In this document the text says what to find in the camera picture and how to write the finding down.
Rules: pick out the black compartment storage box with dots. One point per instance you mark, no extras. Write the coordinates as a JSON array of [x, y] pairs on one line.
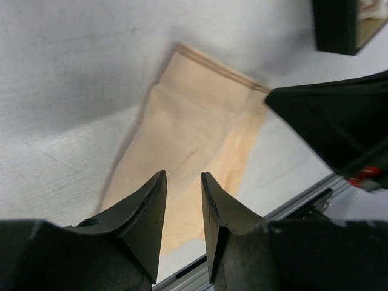
[[337, 28]]

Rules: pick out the aluminium front rail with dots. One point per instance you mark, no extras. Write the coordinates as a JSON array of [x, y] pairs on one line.
[[238, 254]]

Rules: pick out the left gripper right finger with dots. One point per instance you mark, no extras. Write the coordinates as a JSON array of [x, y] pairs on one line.
[[329, 254]]

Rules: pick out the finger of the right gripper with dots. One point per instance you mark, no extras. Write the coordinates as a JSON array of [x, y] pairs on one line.
[[343, 122]]

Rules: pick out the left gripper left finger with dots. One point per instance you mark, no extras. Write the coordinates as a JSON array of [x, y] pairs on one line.
[[117, 249]]

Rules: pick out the white pink rolled cloth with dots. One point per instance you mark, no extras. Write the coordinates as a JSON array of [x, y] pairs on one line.
[[370, 9]]

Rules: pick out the beige underwear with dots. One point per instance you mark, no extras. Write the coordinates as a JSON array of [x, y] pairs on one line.
[[201, 116]]

